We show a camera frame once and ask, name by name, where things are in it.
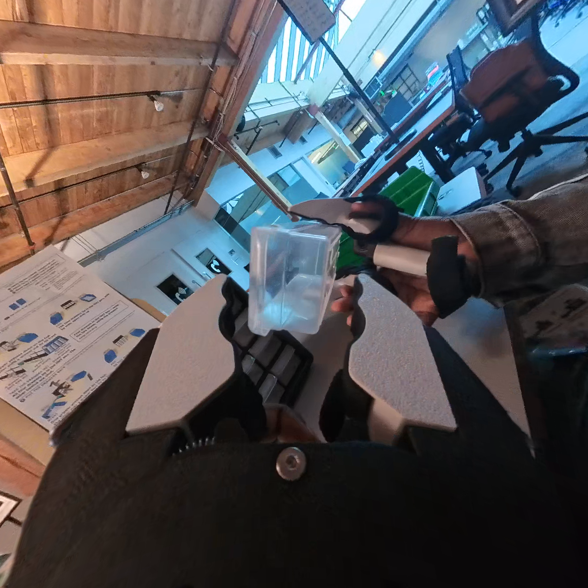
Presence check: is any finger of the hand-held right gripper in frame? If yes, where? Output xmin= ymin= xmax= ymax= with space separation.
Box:
xmin=288 ymin=197 xmax=370 ymax=235

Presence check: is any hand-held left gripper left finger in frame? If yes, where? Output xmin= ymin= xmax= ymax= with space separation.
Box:
xmin=125 ymin=274 xmax=241 ymax=453

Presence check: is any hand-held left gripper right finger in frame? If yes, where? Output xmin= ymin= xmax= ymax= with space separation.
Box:
xmin=347 ymin=274 xmax=458 ymax=445

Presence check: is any clear plastic drawer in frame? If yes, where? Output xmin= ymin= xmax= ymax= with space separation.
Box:
xmin=247 ymin=224 xmax=343 ymax=336

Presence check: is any black drawer cabinet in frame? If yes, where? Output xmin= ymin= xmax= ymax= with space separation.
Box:
xmin=230 ymin=317 xmax=315 ymax=409

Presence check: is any set of translucent small drawers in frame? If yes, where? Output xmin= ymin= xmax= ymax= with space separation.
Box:
xmin=239 ymin=331 xmax=308 ymax=400

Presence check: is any person's right forearm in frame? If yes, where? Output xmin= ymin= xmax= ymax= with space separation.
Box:
xmin=452 ymin=181 xmax=588 ymax=308

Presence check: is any person's right hand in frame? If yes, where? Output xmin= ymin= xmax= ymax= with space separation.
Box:
xmin=332 ymin=213 xmax=460 ymax=327

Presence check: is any green plastic bin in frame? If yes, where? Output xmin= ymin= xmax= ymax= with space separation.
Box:
xmin=337 ymin=166 xmax=440 ymax=276

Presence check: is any white rounded panel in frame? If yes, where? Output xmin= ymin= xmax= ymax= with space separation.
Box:
xmin=439 ymin=166 xmax=488 ymax=214

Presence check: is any long grey desk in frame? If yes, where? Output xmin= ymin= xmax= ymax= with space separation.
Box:
xmin=335 ymin=78 xmax=465 ymax=198

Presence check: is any illustrated instruction sheet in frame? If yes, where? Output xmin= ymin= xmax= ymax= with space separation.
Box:
xmin=0 ymin=245 xmax=161 ymax=432

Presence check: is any printed paper sheet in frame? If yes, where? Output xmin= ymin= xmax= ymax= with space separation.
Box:
xmin=521 ymin=284 xmax=588 ymax=350

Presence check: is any hanging ceiling sign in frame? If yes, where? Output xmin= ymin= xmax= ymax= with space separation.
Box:
xmin=278 ymin=0 xmax=336 ymax=44

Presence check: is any brown and black office chair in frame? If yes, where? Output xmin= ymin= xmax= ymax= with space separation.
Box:
xmin=462 ymin=14 xmax=588 ymax=198

